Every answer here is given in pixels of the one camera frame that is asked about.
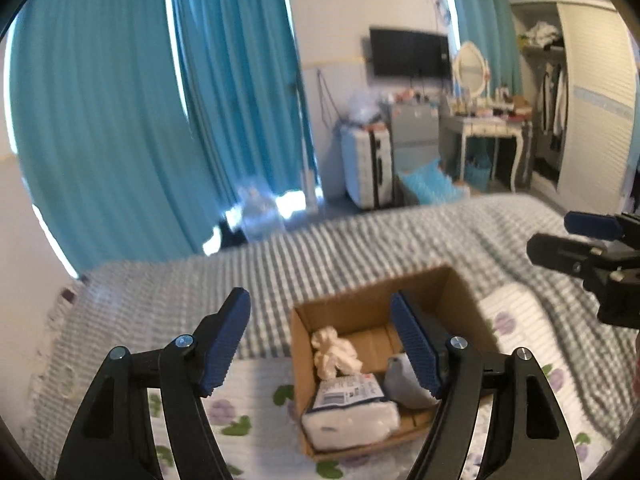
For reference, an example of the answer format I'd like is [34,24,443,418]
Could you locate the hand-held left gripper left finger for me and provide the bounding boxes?
[55,287,251,480]

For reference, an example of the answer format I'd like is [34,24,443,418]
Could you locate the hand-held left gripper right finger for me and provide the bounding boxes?
[389,291,584,480]

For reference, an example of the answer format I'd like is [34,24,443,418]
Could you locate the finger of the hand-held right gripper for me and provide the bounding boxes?
[564,211,640,243]
[526,232,609,277]

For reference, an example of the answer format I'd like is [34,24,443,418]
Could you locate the grey plastic pouch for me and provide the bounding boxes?
[384,353,441,410]

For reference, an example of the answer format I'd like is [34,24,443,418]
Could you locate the brown cardboard box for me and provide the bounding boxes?
[290,266,502,462]

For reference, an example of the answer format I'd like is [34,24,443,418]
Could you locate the white cloth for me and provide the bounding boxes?
[311,326,364,380]

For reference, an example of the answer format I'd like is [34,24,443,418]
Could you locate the white tissue packet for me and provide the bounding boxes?
[301,373,401,451]

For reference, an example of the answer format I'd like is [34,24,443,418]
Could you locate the white floral quilt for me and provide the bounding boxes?
[150,282,615,480]

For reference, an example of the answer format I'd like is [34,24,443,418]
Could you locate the blue basket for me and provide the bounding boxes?
[465,154,494,192]

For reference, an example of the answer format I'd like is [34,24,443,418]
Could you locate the hanging clothes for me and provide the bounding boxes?
[536,61,569,152]

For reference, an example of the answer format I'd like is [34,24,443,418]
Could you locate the white wardrobe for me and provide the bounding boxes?
[510,0,639,202]

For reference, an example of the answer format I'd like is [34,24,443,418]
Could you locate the clear plastic water jug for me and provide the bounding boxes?
[235,176,287,244]

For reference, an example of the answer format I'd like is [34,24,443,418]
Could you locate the white dressing table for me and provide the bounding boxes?
[440,109,534,194]

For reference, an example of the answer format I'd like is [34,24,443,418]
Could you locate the row of cosmetics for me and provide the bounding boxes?
[449,86,534,122]

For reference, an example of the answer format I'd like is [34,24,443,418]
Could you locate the white suitcase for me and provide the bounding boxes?
[340,122,394,210]

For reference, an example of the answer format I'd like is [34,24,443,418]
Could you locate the grey cabinet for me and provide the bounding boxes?
[386,100,444,182]

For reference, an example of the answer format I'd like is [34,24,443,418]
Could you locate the white oval mirror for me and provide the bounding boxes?
[452,41,491,99]

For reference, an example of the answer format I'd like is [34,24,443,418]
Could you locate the folded white clothes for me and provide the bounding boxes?
[521,21,564,47]

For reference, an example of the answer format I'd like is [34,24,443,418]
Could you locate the teal curtain beside mirror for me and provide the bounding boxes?
[440,0,524,99]

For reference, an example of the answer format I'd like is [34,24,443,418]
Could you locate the clear plastic bag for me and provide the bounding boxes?
[345,87,387,126]

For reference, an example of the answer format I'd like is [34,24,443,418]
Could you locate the wide teal curtain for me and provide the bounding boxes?
[9,0,237,275]

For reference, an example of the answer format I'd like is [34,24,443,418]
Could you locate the narrow teal curtain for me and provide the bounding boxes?
[170,0,319,197]

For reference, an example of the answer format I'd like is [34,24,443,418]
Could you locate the black wall television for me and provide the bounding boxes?
[369,27,451,81]

